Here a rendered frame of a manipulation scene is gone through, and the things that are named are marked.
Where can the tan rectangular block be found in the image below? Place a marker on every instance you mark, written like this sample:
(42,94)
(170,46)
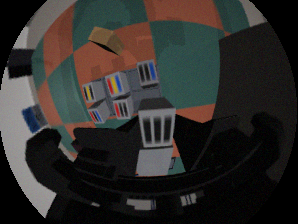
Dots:
(107,40)

